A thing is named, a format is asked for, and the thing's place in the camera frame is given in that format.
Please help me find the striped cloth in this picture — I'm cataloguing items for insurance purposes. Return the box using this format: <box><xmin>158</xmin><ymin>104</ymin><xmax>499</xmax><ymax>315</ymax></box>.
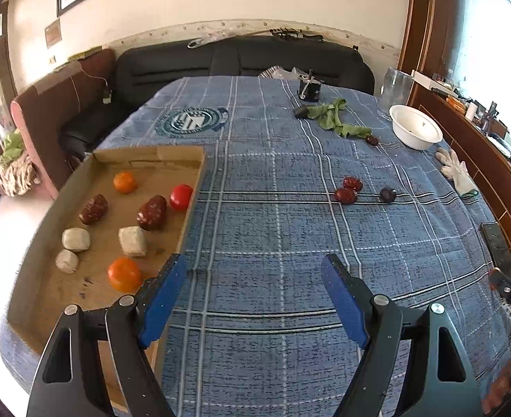
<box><xmin>259</xmin><ymin>65</ymin><xmax>291</xmax><ymax>80</ymax></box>

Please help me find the small black device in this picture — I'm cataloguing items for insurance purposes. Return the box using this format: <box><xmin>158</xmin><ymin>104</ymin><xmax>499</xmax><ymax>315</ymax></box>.
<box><xmin>298</xmin><ymin>69</ymin><xmax>324</xmax><ymax>101</ymax></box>

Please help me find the white flat box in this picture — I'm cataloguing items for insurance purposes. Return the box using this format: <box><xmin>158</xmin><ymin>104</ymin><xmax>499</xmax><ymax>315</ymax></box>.
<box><xmin>413</xmin><ymin>69</ymin><xmax>445</xmax><ymax>90</ymax></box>

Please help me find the white lump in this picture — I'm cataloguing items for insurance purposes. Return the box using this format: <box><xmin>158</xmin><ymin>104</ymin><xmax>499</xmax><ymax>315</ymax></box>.
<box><xmin>118</xmin><ymin>226</ymin><xmax>147</xmax><ymax>258</ymax></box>
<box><xmin>56</xmin><ymin>250</ymin><xmax>80</xmax><ymax>274</ymax></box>
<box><xmin>61</xmin><ymin>227</ymin><xmax>91</xmax><ymax>253</ymax></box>

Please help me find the white work glove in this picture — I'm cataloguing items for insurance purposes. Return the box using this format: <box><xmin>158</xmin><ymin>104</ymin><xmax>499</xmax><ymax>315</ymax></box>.
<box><xmin>437</xmin><ymin>148</ymin><xmax>478</xmax><ymax>197</ymax></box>

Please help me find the red tomato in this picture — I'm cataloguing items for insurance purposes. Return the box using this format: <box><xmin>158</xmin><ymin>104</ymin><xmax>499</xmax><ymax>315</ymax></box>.
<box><xmin>169</xmin><ymin>184</ymin><xmax>194</xmax><ymax>211</ymax></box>

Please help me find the crumpled plastic wrap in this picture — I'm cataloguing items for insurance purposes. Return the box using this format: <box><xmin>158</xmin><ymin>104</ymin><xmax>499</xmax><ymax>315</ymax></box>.
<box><xmin>188</xmin><ymin>30</ymin><xmax>239</xmax><ymax>49</ymax></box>

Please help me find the white charging cable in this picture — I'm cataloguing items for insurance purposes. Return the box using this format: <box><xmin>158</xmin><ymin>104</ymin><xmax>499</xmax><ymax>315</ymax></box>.
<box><xmin>71</xmin><ymin>63</ymin><xmax>113</xmax><ymax>105</ymax></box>

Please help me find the orange mandarin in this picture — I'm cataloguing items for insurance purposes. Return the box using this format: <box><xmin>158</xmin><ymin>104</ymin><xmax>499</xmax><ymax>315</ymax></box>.
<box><xmin>108</xmin><ymin>257</ymin><xmax>143</xmax><ymax>293</ymax></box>
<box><xmin>113</xmin><ymin>171</ymin><xmax>138</xmax><ymax>195</ymax></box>

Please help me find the large red jujube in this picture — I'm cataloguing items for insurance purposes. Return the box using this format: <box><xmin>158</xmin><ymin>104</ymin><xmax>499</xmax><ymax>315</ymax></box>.
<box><xmin>137</xmin><ymin>195</ymin><xmax>168</xmax><ymax>231</ymax></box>

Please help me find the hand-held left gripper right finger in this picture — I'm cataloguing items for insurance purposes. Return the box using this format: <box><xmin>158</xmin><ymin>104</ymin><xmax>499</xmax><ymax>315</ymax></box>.
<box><xmin>321</xmin><ymin>253</ymin><xmax>484</xmax><ymax>417</ymax></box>

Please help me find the black sofa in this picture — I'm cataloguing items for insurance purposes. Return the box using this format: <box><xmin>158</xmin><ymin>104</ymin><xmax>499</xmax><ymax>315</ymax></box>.
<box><xmin>60</xmin><ymin>37</ymin><xmax>375</xmax><ymax>157</ymax></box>

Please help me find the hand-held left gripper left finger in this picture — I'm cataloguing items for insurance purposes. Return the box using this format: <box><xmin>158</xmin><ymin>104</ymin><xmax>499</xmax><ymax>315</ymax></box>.
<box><xmin>26</xmin><ymin>253</ymin><xmax>189</xmax><ymax>417</ymax></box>

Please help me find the brown armchair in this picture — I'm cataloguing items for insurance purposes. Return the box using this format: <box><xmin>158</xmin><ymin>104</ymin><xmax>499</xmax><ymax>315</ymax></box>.
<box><xmin>10</xmin><ymin>48</ymin><xmax>117</xmax><ymax>201</ymax></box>

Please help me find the wooden sideboard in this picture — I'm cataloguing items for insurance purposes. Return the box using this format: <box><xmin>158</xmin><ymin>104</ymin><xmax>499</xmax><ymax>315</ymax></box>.
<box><xmin>412</xmin><ymin>69</ymin><xmax>511</xmax><ymax>279</ymax></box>

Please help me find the white bowl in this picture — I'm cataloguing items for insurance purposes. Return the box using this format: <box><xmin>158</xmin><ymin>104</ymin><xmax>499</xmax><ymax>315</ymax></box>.
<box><xmin>389</xmin><ymin>105</ymin><xmax>443</xmax><ymax>147</ymax></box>

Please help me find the clear glass jar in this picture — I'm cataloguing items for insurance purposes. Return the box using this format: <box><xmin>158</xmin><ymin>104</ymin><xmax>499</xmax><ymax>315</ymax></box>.
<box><xmin>379</xmin><ymin>67</ymin><xmax>414</xmax><ymax>121</ymax></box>

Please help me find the green leafy vegetable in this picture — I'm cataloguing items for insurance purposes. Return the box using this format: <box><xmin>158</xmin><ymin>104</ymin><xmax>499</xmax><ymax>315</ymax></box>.
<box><xmin>306</xmin><ymin>98</ymin><xmax>374</xmax><ymax>139</ymax></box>

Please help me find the cardboard tray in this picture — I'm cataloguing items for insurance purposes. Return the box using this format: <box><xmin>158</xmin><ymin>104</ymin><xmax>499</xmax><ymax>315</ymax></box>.
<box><xmin>6</xmin><ymin>145</ymin><xmax>206</xmax><ymax>413</ymax></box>

